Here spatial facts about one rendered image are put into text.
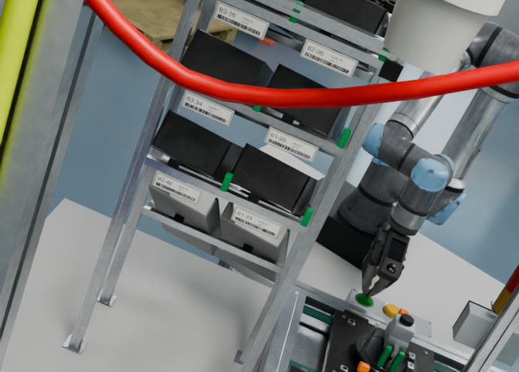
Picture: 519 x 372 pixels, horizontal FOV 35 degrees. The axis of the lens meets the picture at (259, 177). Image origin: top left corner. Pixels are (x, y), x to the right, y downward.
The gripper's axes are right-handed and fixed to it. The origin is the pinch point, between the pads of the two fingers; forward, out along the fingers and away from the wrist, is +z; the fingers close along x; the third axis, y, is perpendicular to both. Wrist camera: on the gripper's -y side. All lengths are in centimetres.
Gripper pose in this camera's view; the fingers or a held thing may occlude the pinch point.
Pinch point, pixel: (368, 293)
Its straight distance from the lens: 199.5
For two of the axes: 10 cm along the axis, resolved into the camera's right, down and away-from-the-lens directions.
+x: -9.2, -4.0, 0.1
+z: -3.5, 8.2, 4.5
